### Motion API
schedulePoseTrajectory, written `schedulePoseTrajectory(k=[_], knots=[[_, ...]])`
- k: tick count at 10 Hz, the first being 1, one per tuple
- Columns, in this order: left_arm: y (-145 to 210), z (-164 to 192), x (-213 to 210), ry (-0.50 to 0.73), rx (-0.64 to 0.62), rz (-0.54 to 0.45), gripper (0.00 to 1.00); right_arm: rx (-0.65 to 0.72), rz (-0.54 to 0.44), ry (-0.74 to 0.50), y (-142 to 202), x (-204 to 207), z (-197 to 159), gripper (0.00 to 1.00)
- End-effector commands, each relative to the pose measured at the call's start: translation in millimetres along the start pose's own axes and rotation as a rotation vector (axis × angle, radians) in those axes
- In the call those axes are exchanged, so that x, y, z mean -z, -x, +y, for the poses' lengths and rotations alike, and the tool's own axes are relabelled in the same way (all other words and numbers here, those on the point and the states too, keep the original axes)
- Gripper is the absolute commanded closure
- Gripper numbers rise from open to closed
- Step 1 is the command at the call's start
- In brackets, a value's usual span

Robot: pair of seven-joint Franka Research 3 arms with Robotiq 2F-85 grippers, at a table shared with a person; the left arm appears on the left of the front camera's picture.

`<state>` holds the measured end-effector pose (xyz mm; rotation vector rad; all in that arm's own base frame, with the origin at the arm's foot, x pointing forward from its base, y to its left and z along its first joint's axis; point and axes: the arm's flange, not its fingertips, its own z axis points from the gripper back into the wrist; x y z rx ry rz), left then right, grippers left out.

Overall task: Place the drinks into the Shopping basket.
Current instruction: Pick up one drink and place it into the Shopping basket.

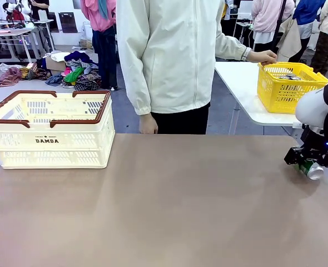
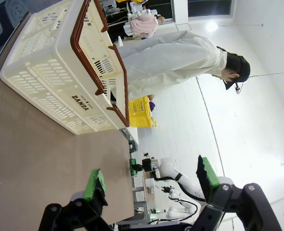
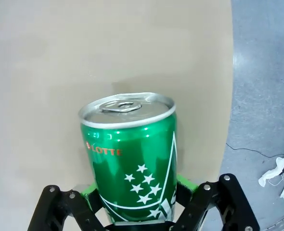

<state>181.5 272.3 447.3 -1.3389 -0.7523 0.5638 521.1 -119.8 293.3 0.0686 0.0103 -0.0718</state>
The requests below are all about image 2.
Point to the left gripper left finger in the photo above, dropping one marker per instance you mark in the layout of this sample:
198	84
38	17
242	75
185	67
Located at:
95	183

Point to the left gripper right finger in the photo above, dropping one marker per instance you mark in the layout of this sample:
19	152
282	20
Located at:
208	175

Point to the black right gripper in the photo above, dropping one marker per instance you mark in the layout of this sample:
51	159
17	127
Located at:
146	165

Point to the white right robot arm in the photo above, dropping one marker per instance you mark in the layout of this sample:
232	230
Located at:
167	167

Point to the yellow plastic basket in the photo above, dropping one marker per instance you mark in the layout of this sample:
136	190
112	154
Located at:
139	113

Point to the cream plastic shopping basket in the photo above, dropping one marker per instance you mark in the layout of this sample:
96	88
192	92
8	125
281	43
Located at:
36	72

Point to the person's left hand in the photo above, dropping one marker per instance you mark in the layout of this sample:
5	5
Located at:
152	97

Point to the purple item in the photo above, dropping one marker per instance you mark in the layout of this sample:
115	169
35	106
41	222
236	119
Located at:
152	106

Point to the black cap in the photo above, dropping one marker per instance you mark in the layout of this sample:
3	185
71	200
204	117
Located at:
243	68

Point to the person in cream jacket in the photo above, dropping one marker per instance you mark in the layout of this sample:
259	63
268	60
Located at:
168	57

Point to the person in pink hooded jacket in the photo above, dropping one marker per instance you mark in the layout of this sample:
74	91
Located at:
143	25

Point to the dark window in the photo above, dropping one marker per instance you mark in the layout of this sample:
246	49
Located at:
209	7

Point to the dark plastic crate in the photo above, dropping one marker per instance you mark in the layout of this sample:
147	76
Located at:
0	24

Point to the aluminium frame stand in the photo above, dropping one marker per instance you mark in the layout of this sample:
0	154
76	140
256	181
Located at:
144	211

